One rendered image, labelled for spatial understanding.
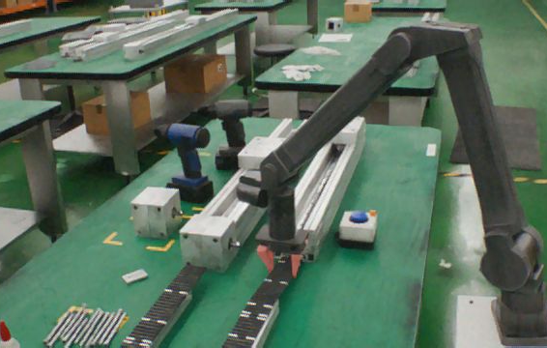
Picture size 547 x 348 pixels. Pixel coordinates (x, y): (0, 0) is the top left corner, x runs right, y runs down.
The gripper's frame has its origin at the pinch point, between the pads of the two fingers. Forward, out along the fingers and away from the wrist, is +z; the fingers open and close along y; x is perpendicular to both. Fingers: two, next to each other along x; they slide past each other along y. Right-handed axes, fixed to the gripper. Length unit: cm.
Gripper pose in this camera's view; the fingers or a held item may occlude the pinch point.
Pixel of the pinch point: (282, 271)
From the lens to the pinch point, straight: 128.4
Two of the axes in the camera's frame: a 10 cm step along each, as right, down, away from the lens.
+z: 0.3, 9.2, 3.9
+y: -9.6, -0.8, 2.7
